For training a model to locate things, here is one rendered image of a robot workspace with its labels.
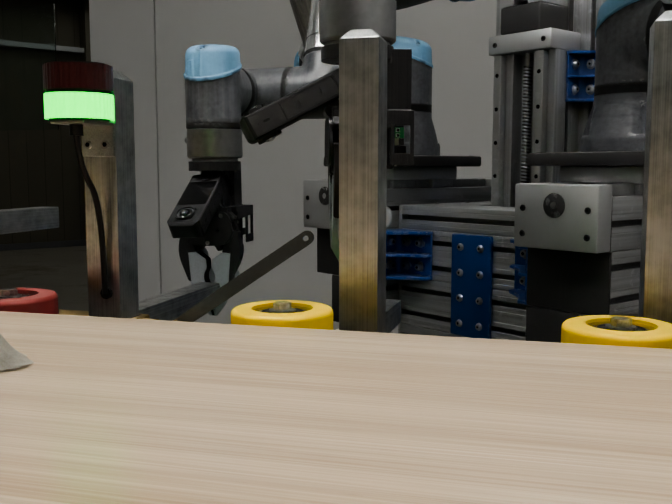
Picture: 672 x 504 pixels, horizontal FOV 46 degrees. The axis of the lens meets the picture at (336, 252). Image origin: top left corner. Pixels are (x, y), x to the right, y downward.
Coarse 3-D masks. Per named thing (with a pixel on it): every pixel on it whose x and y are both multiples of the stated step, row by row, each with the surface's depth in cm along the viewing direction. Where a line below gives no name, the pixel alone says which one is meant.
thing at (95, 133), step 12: (60, 120) 70; (72, 120) 69; (84, 120) 69; (96, 120) 70; (108, 120) 71; (72, 132) 70; (84, 132) 74; (96, 132) 74; (108, 132) 74; (84, 144) 74; (96, 144) 74; (108, 144) 74; (84, 156) 75; (96, 156) 74; (108, 156) 74; (84, 168) 72; (96, 192) 73; (96, 204) 74; (96, 216) 74; (108, 288) 75
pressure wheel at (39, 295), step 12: (12, 288) 69; (24, 288) 72; (36, 288) 72; (0, 300) 66; (12, 300) 66; (24, 300) 66; (36, 300) 67; (48, 300) 68; (24, 312) 66; (36, 312) 67; (48, 312) 68
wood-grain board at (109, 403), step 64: (0, 320) 60; (64, 320) 60; (128, 320) 60; (0, 384) 42; (64, 384) 42; (128, 384) 42; (192, 384) 42; (256, 384) 42; (320, 384) 42; (384, 384) 42; (448, 384) 42; (512, 384) 42; (576, 384) 42; (640, 384) 42; (0, 448) 33; (64, 448) 33; (128, 448) 33; (192, 448) 33; (256, 448) 33; (320, 448) 33; (384, 448) 33; (448, 448) 33; (512, 448) 33; (576, 448) 33; (640, 448) 33
